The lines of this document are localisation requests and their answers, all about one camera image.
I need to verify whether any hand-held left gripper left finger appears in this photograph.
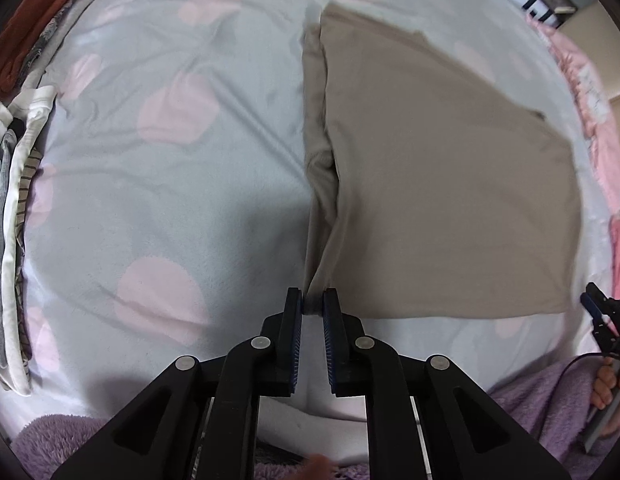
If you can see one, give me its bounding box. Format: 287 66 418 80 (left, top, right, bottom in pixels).
50 287 303 480

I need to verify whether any rust orange sweater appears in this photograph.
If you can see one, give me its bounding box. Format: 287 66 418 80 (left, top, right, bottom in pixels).
0 0 110 93

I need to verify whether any person's left hand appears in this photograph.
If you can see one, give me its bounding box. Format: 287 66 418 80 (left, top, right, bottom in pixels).
292 453 339 480

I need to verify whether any pale blue dotted bed sheet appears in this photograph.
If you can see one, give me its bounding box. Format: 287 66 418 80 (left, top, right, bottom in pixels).
0 0 616 426

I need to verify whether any grey floral garment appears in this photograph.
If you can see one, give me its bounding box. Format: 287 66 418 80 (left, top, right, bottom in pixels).
20 0 78 78

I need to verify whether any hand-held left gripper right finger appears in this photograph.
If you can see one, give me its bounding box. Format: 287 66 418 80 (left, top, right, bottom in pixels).
323 288 573 480

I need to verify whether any thin black cable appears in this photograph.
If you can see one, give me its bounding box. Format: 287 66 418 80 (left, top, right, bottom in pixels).
554 352 613 398

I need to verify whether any white folded garment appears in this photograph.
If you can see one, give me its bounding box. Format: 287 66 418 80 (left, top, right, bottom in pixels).
20 0 108 96

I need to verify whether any taupe long-sleeve shirt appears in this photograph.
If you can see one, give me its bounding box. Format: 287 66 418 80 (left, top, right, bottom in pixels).
301 1 583 321

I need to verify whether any light pink printed pillow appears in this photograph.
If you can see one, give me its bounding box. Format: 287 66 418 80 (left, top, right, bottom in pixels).
525 12 620 221

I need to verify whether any pile of pale folded clothes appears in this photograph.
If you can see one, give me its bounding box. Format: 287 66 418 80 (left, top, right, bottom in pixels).
0 85 58 396

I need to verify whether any person's right hand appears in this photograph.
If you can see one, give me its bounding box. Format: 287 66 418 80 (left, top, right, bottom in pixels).
590 362 620 437

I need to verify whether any beige padded headboard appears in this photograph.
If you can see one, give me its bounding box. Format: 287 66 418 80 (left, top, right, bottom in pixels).
560 2 620 106

